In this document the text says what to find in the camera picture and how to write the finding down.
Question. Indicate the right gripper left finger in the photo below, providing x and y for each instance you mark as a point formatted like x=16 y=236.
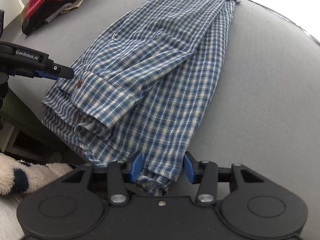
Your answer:
x=120 y=173

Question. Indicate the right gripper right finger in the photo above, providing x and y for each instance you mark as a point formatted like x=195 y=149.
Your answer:
x=204 y=173

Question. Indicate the dark clothes pile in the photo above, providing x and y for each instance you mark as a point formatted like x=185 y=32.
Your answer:
x=45 y=14

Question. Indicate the white fluffy plush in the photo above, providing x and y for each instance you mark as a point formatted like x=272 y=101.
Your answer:
x=21 y=177

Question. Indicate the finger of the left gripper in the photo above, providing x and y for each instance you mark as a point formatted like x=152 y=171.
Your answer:
x=56 y=71
x=42 y=74

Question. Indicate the blue plaid shirt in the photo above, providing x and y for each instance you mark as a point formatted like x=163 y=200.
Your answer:
x=144 y=86

